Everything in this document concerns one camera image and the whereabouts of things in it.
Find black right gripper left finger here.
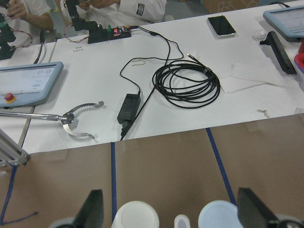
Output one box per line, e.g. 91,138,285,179
72,190,104,228

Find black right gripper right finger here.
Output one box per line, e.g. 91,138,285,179
237,188,279,228

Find white wire cup rack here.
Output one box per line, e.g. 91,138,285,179
174,214,190,228

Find smartphone on table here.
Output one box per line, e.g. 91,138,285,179
207,15,237,38

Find blue teach pendant tablet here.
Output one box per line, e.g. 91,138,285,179
263,6,304,42

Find red parts tray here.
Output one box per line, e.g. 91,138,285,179
293,52,304,93

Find white paper sheets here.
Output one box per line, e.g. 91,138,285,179
220,63,298,93

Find person in white hoodie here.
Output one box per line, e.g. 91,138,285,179
76,0,167,28

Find black plastic handle tool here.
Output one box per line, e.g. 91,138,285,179
259,31,297,75

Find red thermos bottle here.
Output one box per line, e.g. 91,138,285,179
298,38,304,53

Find green handled reacher grabber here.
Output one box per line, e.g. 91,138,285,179
0,101,104,139

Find light blue cup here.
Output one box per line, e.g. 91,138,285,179
198,200,243,228

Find cardboard box front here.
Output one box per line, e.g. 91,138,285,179
202,0,259,14

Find aluminium frame post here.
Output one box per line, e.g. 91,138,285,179
0,130,30,167

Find coiled black cable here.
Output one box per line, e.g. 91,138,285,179
151,53,221,110

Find cream white plastic cup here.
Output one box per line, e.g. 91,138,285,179
111,201,160,228

